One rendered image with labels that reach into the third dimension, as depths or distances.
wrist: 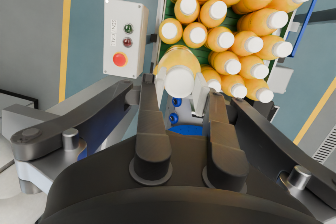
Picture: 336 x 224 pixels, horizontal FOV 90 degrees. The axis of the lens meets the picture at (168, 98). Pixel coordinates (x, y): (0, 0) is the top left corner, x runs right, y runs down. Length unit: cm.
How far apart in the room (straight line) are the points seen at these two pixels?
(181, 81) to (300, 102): 189
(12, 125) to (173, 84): 73
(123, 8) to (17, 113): 55
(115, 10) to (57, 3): 143
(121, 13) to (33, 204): 59
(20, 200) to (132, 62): 49
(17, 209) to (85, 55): 139
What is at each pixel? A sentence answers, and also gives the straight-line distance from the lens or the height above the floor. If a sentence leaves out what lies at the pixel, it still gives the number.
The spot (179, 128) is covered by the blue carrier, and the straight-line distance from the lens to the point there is 67.
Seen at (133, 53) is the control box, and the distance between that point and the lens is 50.
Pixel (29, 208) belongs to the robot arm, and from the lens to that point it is 68.
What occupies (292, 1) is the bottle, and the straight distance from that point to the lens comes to 57.
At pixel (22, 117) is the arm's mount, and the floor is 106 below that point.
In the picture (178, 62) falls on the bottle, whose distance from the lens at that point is 24.
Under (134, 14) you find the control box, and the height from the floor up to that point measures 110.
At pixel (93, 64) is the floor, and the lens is 179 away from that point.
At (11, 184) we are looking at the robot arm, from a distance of 68.
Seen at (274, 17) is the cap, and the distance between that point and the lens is 52.
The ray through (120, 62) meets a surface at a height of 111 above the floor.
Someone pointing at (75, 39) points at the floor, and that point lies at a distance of 184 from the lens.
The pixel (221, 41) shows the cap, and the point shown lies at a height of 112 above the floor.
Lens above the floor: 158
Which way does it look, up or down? 70 degrees down
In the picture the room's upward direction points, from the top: 170 degrees counter-clockwise
